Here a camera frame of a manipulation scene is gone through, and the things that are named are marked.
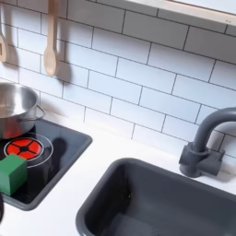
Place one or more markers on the grey tap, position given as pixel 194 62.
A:
pixel 199 153

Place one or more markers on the green block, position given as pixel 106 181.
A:
pixel 11 174

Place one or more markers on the grey sink basin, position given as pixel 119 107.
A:
pixel 159 199

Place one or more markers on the wooden slotted spatula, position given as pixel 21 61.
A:
pixel 2 46

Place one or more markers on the steel pot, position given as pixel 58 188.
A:
pixel 15 106

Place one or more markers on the wooden spoon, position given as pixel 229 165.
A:
pixel 51 58

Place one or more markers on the black stove top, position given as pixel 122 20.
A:
pixel 61 147

